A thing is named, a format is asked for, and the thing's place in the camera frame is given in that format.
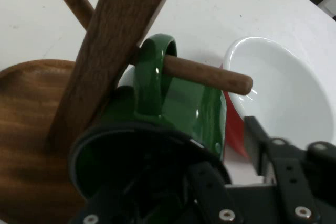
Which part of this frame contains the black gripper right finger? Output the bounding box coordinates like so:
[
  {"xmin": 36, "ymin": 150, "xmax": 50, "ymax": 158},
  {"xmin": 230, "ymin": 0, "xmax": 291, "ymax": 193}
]
[{"xmin": 244, "ymin": 115, "xmax": 336, "ymax": 224}]

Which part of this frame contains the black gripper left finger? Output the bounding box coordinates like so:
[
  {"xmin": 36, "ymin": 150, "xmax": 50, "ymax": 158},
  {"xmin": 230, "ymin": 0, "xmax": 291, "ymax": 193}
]
[{"xmin": 69, "ymin": 161, "xmax": 244, "ymax": 224}]

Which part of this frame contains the green enamel mug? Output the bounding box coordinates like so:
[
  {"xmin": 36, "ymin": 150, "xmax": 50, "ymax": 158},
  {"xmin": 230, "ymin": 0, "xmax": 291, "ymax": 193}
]
[{"xmin": 68, "ymin": 33, "xmax": 233, "ymax": 209}]

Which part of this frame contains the white bowl with red outside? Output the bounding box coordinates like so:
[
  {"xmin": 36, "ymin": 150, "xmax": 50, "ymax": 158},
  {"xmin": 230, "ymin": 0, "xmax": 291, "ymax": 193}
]
[{"xmin": 222, "ymin": 36, "xmax": 335, "ymax": 158}]

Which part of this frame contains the wooden mug tree stand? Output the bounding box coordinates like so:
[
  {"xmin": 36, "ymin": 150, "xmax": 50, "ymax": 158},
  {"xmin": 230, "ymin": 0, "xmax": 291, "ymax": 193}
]
[{"xmin": 0, "ymin": 0, "xmax": 253, "ymax": 224}]

